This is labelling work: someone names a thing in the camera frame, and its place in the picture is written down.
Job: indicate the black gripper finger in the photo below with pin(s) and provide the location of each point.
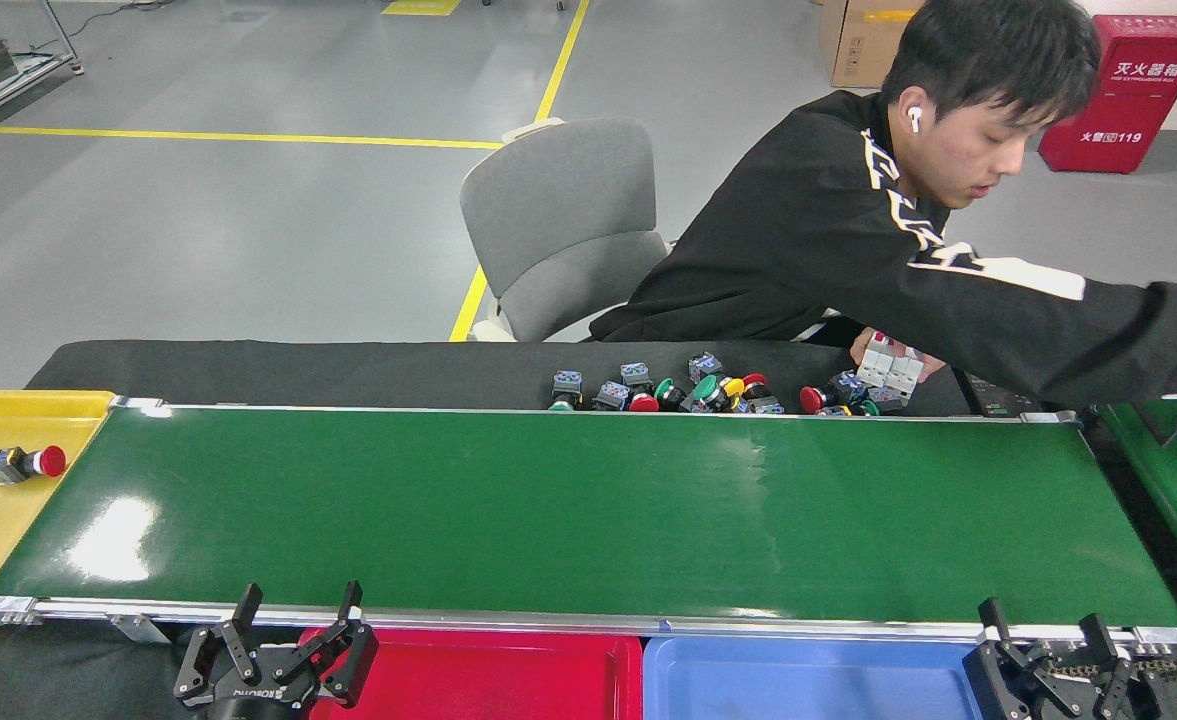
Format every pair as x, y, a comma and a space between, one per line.
243, 620
1096, 640
351, 610
993, 620

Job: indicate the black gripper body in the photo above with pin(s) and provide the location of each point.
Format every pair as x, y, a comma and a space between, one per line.
258, 705
1078, 712

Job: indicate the green push button switch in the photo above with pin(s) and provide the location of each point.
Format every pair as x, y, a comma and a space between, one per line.
706, 390
567, 382
666, 392
883, 398

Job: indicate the white circuit breaker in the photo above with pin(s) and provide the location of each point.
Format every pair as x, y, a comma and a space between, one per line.
888, 365

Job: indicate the long green conveyor belt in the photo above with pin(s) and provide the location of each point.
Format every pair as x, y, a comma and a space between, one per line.
548, 500

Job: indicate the yellow plastic tray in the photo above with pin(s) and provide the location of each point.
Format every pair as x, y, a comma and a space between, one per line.
8, 550

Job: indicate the person's left hand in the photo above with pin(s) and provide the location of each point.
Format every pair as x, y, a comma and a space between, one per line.
932, 366

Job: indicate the red plastic bin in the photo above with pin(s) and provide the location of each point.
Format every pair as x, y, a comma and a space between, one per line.
498, 680

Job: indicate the blue plastic bin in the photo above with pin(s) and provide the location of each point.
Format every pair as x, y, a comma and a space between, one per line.
798, 680

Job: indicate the black guide bar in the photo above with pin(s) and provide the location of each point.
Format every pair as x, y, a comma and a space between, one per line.
1150, 422

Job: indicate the black keypad controller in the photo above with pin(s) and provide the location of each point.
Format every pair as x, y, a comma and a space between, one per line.
998, 395

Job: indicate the person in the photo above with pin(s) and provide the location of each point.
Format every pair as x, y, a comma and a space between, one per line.
798, 220

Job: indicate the grey office chair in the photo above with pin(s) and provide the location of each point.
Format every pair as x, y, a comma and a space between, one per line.
558, 200

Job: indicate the red fire extinguisher box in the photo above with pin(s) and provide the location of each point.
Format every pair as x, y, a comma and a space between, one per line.
1128, 100

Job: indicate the metal rack on wheels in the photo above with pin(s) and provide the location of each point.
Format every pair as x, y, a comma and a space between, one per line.
38, 72

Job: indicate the brown cardboard box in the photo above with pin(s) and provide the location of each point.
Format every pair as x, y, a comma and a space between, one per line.
863, 40

